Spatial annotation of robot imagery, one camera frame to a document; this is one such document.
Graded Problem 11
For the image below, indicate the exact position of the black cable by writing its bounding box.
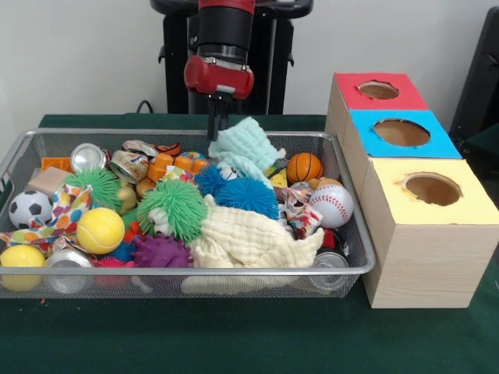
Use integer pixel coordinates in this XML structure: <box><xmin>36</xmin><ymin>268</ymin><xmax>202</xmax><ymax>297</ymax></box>
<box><xmin>136</xmin><ymin>100</ymin><xmax>168</xmax><ymax>115</ymax></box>

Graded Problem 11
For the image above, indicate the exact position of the black upright panel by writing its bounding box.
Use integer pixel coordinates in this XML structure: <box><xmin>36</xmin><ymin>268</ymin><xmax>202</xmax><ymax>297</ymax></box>
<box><xmin>448</xmin><ymin>5</ymin><xmax>499</xmax><ymax>180</ymax></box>

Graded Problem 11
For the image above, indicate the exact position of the yellow tennis ball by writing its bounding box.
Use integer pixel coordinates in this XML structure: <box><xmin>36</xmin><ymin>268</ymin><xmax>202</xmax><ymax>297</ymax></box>
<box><xmin>76</xmin><ymin>207</ymin><xmax>126</xmax><ymax>256</ymax></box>

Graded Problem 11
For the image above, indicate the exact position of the black and white soccer ball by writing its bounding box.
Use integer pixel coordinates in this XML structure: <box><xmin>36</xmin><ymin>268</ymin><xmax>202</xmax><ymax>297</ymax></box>
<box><xmin>8</xmin><ymin>189</ymin><xmax>54</xmax><ymax>230</ymax></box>

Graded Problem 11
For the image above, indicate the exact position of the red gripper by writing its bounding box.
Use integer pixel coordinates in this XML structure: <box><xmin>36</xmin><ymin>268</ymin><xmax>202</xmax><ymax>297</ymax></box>
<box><xmin>183</xmin><ymin>55</ymin><xmax>255</xmax><ymax>140</ymax></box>

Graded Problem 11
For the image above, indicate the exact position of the blue spiky ball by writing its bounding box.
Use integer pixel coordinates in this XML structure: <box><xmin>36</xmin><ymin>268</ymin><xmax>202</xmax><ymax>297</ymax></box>
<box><xmin>215</xmin><ymin>177</ymin><xmax>281</xmax><ymax>221</ymax></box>

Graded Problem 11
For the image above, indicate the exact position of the green covered side table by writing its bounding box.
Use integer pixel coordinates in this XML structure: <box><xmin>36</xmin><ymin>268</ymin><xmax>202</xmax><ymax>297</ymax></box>
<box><xmin>462</xmin><ymin>124</ymin><xmax>499</xmax><ymax>157</ymax></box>

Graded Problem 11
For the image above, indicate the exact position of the purple spiky toy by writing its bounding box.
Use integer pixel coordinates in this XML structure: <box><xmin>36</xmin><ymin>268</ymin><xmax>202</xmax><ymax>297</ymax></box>
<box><xmin>131</xmin><ymin>233</ymin><xmax>193</xmax><ymax>269</ymax></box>

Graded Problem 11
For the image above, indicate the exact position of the wooden box with three holes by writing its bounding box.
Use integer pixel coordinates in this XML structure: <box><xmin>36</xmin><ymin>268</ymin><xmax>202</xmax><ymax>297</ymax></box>
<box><xmin>324</xmin><ymin>72</ymin><xmax>499</xmax><ymax>309</ymax></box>

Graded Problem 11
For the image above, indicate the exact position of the cream cloth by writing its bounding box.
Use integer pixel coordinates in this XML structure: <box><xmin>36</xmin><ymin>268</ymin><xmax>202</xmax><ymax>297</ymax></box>
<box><xmin>190</xmin><ymin>194</ymin><xmax>324</xmax><ymax>270</ymax></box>

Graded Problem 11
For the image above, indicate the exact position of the green spiky ball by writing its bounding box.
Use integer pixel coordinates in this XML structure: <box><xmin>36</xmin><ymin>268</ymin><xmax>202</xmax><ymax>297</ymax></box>
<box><xmin>136</xmin><ymin>178</ymin><xmax>207</xmax><ymax>241</ymax></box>

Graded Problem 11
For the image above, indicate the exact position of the smooth yellow ball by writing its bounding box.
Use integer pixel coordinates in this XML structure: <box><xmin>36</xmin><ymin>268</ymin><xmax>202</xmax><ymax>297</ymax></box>
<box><xmin>0</xmin><ymin>244</ymin><xmax>47</xmax><ymax>292</ymax></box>

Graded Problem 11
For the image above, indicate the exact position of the dark green table cloth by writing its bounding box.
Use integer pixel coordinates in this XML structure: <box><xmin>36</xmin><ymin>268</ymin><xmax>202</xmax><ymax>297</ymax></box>
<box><xmin>0</xmin><ymin>112</ymin><xmax>499</xmax><ymax>374</ymax></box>

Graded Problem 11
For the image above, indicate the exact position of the orange basketball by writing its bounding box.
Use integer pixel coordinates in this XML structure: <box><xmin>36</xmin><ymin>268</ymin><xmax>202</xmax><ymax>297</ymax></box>
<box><xmin>286</xmin><ymin>152</ymin><xmax>324</xmax><ymax>185</ymax></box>

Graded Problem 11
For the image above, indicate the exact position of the mint green cloth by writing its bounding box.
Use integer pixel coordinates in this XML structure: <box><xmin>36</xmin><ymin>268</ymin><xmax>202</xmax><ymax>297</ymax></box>
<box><xmin>208</xmin><ymin>116</ymin><xmax>288</xmax><ymax>184</ymax></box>

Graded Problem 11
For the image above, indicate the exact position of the white baseball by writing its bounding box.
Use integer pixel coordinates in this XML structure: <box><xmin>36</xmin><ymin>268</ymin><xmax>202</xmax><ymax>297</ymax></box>
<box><xmin>309</xmin><ymin>183</ymin><xmax>355</xmax><ymax>229</ymax></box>

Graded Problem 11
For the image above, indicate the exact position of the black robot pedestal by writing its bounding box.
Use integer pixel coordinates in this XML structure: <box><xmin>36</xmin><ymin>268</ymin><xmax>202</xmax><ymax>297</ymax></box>
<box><xmin>150</xmin><ymin>0</ymin><xmax>315</xmax><ymax>115</ymax></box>

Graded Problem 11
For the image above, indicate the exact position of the silver mesh bin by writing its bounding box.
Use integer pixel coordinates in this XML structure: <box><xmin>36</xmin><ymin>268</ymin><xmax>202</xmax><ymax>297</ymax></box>
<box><xmin>0</xmin><ymin>128</ymin><xmax>377</xmax><ymax>300</ymax></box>

